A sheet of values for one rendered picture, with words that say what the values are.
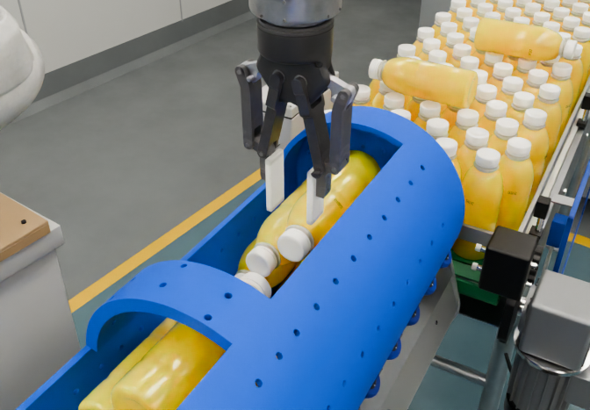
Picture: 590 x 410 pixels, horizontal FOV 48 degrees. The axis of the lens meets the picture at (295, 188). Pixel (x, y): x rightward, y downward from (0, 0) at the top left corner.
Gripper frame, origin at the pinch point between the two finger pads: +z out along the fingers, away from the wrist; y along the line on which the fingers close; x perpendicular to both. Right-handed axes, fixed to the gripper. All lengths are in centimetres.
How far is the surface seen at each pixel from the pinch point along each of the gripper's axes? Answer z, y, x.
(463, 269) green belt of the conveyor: 34, 13, 37
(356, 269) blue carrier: 4.7, 10.0, -4.1
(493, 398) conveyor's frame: 97, 21, 67
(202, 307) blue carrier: 0.8, 1.7, -20.2
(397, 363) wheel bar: 31.8, 11.6, 9.4
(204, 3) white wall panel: 104, -245, 306
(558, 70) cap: 14, 16, 85
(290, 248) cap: 8.6, -0.4, -0.4
